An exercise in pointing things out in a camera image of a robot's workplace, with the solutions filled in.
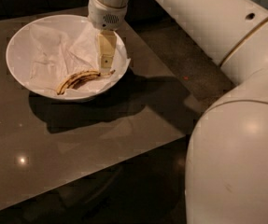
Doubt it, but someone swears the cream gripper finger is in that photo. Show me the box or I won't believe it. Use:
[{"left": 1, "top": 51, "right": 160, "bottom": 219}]
[{"left": 97, "top": 30, "right": 117, "bottom": 72}]

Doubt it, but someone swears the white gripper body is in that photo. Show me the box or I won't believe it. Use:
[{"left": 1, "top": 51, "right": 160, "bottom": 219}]
[{"left": 88, "top": 0, "right": 128, "bottom": 30}]

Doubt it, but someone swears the brown spotted banana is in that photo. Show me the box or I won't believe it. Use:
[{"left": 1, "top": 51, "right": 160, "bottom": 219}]
[{"left": 56, "top": 70, "right": 115, "bottom": 95}]

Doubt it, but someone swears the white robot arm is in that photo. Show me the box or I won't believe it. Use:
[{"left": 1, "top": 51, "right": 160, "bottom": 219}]
[{"left": 89, "top": 0, "right": 268, "bottom": 224}]

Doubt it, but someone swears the white bowl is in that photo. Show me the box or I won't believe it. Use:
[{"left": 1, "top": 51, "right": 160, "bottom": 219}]
[{"left": 5, "top": 14, "right": 131, "bottom": 104}]

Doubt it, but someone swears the white crumpled paper liner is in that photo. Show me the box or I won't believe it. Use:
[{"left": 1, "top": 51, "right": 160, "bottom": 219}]
[{"left": 28, "top": 22, "right": 130, "bottom": 100}]

